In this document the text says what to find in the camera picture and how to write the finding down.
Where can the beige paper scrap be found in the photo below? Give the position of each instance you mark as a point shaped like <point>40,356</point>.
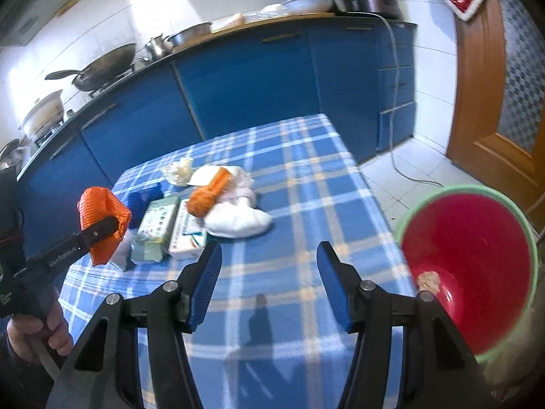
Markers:
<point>430,281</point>

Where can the rolled orange mesh bag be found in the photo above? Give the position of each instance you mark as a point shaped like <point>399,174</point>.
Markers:
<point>208,194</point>

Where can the green tissue packet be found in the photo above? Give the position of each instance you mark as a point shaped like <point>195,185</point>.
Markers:
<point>155,221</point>

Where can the steel basin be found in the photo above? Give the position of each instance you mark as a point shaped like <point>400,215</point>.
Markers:
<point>191,34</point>

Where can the small steel pot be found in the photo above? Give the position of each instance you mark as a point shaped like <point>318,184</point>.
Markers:
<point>156,47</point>

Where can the dark rice cooker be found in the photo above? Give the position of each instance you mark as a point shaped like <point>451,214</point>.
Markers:
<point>370,2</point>

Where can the white bowl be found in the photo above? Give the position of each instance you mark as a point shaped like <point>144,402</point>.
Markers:
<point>306,5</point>

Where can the crumpled white paper ball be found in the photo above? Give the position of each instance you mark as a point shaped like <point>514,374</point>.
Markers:
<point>179,172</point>

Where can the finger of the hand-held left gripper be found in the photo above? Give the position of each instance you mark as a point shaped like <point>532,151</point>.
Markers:
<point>100,230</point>

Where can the clear plastic food bag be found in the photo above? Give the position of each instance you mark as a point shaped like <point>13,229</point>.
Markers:
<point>238,19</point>

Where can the blue plaid tablecloth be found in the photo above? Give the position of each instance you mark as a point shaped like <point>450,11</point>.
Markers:
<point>289,204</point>

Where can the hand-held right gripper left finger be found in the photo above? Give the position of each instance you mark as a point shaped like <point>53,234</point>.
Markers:
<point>206,281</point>

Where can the blue chenille cloth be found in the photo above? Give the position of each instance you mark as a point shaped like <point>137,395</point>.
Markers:
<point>140,200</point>

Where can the clear plastic wrapper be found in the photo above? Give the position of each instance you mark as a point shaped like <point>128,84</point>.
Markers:
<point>121,255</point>

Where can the white tissue packet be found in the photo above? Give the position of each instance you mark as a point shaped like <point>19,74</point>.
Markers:
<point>187,234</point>

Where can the yellow sponge cloth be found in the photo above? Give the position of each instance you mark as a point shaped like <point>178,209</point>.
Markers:
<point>200,175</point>

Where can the red bin with green rim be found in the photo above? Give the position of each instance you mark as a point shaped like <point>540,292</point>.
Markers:
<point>468,255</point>

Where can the wooden door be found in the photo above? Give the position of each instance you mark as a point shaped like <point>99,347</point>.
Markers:
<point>472,115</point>

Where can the white plastic bag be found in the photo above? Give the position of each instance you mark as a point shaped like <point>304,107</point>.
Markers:
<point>234,221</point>

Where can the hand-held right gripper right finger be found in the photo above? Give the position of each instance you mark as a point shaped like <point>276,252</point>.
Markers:
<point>332,281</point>

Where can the blue kitchen cabinet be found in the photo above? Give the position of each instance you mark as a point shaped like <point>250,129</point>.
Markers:
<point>247,81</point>

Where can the orange mesh bag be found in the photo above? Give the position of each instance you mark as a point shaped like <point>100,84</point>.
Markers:
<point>100,204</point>
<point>208,194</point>

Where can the person's left hand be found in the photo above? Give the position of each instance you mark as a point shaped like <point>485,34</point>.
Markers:
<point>57,328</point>

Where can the white pot with lid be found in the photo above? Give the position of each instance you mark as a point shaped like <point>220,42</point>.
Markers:
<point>40,113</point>

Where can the black wok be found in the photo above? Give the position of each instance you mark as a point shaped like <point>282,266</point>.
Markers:
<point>102,68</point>

